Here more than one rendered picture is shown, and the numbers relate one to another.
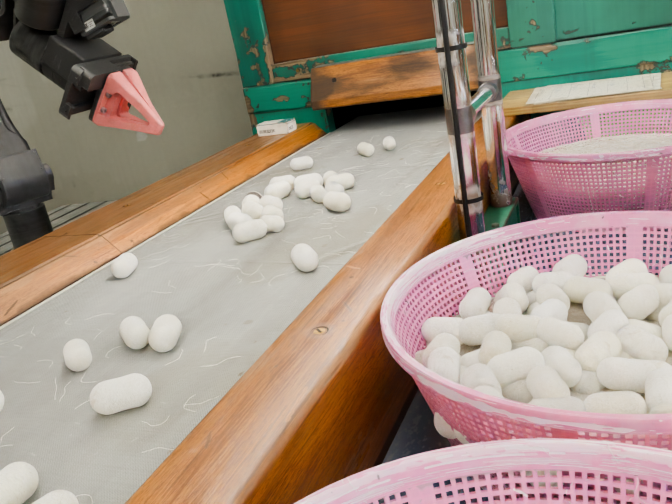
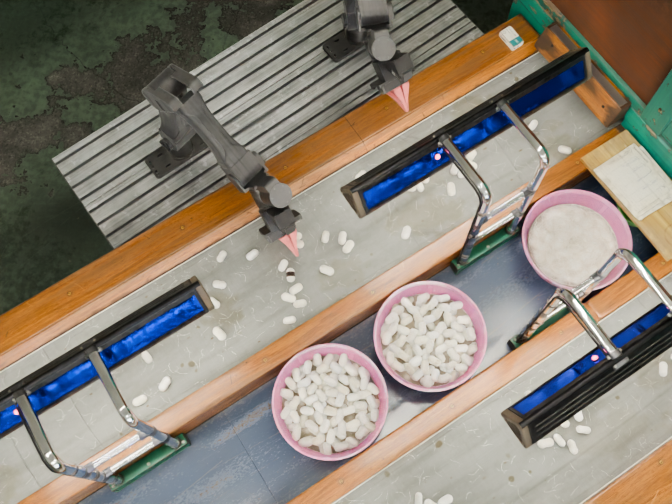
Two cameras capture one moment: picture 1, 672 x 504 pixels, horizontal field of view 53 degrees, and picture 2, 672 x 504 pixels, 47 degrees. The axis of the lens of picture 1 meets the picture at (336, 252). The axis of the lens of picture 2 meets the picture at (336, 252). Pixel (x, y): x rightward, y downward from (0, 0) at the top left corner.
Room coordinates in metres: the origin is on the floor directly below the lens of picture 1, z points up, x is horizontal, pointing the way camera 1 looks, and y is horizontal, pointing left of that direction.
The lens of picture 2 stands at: (-0.11, -0.22, 2.53)
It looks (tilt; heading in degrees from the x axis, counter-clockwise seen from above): 70 degrees down; 35
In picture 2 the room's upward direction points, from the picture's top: 4 degrees counter-clockwise
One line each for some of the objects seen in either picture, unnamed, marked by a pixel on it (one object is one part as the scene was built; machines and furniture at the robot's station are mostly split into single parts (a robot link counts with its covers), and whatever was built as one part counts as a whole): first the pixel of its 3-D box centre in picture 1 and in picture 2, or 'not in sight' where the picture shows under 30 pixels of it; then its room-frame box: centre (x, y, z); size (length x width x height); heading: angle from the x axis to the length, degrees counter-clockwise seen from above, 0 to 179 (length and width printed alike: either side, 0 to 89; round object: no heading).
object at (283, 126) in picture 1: (276, 127); (511, 38); (1.19, 0.06, 0.77); 0.06 x 0.04 x 0.02; 64
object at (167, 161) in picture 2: not in sight; (178, 143); (0.48, 0.68, 0.71); 0.20 x 0.07 x 0.08; 158
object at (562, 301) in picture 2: not in sight; (589, 330); (0.51, -0.45, 0.90); 0.20 x 0.19 x 0.45; 154
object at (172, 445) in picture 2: not in sight; (107, 421); (-0.19, 0.33, 0.90); 0.20 x 0.19 x 0.45; 154
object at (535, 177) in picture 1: (620, 164); (572, 245); (0.75, -0.34, 0.72); 0.27 x 0.27 x 0.10
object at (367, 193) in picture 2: not in sight; (470, 125); (0.72, -0.01, 1.08); 0.62 x 0.08 x 0.07; 154
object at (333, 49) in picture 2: (30, 230); (356, 28); (1.04, 0.46, 0.71); 0.20 x 0.07 x 0.08; 158
